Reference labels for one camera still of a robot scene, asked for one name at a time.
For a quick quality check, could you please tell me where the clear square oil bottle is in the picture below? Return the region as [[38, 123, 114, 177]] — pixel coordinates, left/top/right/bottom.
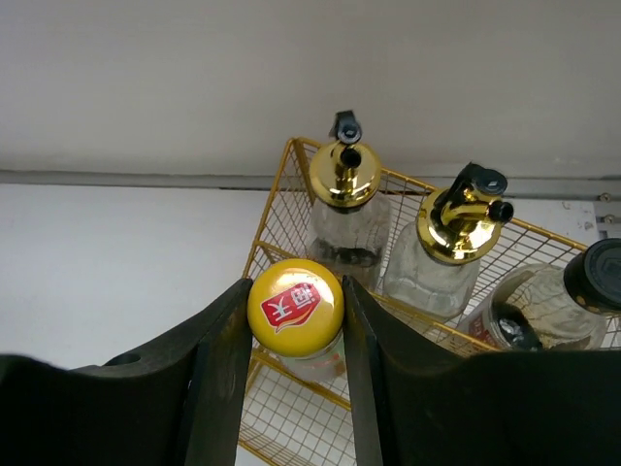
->
[[382, 162, 514, 322]]

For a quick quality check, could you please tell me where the yellow cap sauce bottle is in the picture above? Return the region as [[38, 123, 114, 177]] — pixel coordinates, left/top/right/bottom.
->
[[247, 258, 345, 383]]

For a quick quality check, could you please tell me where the dark liquid square bottle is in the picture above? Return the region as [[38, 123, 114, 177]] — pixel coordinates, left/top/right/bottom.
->
[[308, 111, 391, 289]]

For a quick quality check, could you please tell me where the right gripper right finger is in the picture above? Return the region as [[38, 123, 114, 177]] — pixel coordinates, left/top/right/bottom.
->
[[343, 277, 620, 465]]

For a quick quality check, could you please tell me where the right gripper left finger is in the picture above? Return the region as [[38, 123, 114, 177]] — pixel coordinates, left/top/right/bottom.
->
[[1, 279, 252, 465]]

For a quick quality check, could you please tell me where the red label clear bottle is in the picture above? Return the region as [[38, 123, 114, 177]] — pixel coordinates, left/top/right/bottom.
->
[[457, 238, 620, 351]]

